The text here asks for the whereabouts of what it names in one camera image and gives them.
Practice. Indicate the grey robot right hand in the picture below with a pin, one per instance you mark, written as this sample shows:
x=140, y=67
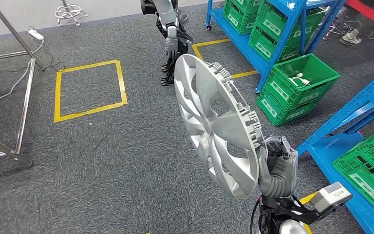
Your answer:
x=282, y=163

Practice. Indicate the blue metal shelf rack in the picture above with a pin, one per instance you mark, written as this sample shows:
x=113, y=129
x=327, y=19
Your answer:
x=335, y=168
x=235, y=35

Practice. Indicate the white power strip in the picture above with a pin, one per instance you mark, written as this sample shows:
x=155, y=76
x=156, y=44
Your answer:
x=36, y=34

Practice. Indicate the silver black humanoid robot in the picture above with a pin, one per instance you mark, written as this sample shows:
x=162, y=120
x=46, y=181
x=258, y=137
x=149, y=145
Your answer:
x=171, y=19

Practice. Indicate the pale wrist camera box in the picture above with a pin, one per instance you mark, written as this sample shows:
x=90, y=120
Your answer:
x=330, y=195

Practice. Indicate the yellow floor tape square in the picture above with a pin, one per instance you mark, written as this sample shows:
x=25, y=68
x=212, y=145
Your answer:
x=58, y=97
x=306, y=198

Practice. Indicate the silver wheel cover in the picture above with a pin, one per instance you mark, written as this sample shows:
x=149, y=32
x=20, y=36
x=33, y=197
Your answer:
x=238, y=132

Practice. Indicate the person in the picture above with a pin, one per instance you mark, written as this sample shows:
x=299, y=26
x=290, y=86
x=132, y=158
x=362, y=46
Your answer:
x=351, y=38

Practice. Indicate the open green plastic crate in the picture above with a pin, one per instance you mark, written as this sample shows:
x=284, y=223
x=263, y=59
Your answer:
x=319, y=69

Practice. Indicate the chrome stool base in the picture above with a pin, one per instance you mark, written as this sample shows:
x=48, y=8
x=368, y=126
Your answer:
x=65, y=6

